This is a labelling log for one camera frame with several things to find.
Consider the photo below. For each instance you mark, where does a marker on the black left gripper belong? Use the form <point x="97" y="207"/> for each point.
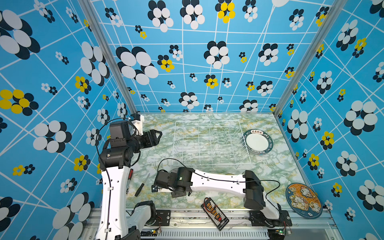
<point x="154" y="140"/>

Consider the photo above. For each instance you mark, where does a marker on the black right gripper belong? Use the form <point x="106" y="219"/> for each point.
<point x="174" y="195"/>

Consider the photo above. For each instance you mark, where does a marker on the large plain white plate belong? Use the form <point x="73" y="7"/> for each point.
<point x="258" y="141"/>

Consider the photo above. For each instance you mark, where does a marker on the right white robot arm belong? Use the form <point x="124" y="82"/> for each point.
<point x="246" y="186"/>

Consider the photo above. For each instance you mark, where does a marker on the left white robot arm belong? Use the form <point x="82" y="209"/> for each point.
<point x="113" y="222"/>

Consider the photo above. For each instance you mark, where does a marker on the small green circuit board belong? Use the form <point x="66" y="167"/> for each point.
<point x="149" y="233"/>

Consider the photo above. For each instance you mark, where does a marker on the cartoon round mat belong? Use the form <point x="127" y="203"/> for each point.
<point x="304" y="201"/>

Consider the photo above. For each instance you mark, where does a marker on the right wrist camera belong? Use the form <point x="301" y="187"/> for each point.
<point x="156" y="189"/>

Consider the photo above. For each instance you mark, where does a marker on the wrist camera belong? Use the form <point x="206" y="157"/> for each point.
<point x="137" y="120"/>
<point x="156" y="189"/>

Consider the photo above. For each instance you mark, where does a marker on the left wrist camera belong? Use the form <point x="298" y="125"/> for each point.
<point x="137" y="120"/>

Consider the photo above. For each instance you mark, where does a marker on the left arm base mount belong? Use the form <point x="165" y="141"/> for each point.
<point x="162" y="217"/>

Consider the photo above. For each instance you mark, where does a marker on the aluminium front rail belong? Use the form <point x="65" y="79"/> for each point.
<point x="194" y="224"/>

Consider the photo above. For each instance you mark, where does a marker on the white wire dish rack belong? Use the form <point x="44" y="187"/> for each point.
<point x="208" y="144"/>

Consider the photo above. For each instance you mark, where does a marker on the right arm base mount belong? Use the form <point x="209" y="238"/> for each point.
<point x="258" y="219"/>

